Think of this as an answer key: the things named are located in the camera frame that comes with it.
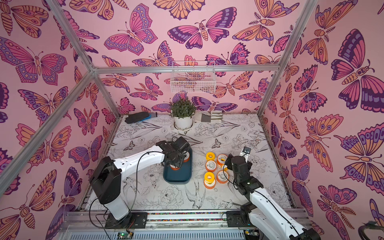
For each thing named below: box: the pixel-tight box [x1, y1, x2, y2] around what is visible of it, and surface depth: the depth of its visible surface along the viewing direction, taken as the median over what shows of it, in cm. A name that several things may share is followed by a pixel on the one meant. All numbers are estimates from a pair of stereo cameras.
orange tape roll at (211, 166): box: [205, 160, 218, 172], surface depth 92 cm
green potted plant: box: [170, 98, 197, 119], surface depth 98 cm
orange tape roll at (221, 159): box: [217, 154, 228, 166], surface depth 93 cm
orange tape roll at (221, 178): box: [216, 170, 229, 184], surface depth 87 cm
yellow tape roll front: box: [204, 171, 215, 184], surface depth 86 cm
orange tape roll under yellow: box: [203, 178, 217, 190], surface depth 85 cm
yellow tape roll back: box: [205, 151, 216, 161], surface depth 97 cm
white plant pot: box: [174, 116, 193, 131], surface depth 112 cm
